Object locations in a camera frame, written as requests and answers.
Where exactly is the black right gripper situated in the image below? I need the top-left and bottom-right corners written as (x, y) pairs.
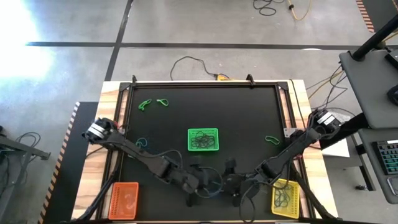
top-left (223, 157), bottom-right (261, 208)

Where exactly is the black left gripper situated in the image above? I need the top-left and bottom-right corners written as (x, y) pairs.
top-left (169, 157), bottom-right (210, 208)

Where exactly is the black rubber band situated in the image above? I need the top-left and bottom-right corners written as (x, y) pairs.
top-left (201, 134), bottom-right (216, 149)
top-left (193, 130), bottom-right (210, 141)
top-left (190, 136), bottom-right (203, 150)

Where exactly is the green plastic basket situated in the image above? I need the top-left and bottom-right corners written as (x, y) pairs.
top-left (187, 128), bottom-right (220, 152)

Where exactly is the yellow plastic basket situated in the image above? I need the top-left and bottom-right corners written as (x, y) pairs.
top-left (271, 177), bottom-right (301, 220)

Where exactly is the orange plastic basket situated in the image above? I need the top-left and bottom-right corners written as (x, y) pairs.
top-left (108, 181), bottom-right (140, 221)

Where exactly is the white paper sheet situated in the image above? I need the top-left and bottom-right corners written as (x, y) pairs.
top-left (322, 138), bottom-right (351, 158)

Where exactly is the black hazard-striped floor mat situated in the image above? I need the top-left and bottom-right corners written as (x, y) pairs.
top-left (355, 0), bottom-right (398, 34)
top-left (37, 101), bottom-right (99, 224)

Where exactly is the white plastic packet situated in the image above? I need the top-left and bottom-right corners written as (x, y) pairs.
top-left (337, 111), bottom-right (353, 124)

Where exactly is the grey keyboard desk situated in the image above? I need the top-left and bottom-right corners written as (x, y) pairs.
top-left (357, 127), bottom-right (398, 205)

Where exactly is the black backlit keyboard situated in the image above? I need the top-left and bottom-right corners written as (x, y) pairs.
top-left (372, 139), bottom-right (398, 175)

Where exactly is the grey desk top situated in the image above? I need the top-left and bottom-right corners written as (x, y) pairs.
top-left (338, 49), bottom-right (398, 130)

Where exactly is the black metal stand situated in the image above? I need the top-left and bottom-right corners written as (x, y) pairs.
top-left (0, 126), bottom-right (51, 224)

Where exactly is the black computer mouse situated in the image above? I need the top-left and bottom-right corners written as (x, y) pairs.
top-left (387, 84), bottom-right (398, 106)

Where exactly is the black desk pole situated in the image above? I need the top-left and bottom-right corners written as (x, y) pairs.
top-left (353, 14), bottom-right (398, 62)

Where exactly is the black coiled floor cable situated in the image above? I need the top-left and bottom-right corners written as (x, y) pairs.
top-left (252, 0), bottom-right (285, 17)

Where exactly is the yellow floor cable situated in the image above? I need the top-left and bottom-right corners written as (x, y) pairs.
top-left (286, 0), bottom-right (312, 21)

